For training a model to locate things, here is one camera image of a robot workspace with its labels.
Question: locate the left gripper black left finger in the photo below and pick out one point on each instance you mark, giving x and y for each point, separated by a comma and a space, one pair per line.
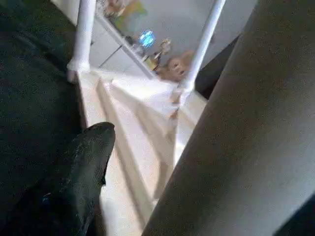
69, 191

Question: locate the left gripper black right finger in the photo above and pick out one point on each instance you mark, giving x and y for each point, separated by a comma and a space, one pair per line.
302, 221

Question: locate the white plastic table top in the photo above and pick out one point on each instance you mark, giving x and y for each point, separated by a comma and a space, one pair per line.
138, 128

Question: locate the white plastic table leg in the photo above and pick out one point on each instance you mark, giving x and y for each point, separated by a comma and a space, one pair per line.
204, 44
256, 123
82, 34

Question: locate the black plastic mat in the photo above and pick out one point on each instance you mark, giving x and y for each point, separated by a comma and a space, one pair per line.
34, 73

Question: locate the beige plush toy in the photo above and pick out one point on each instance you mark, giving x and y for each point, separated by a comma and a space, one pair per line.
176, 66

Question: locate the small blue round ornament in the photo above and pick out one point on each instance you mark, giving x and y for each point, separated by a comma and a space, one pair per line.
146, 38

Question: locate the colourful picture card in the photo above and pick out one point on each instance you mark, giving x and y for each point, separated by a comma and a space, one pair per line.
125, 12

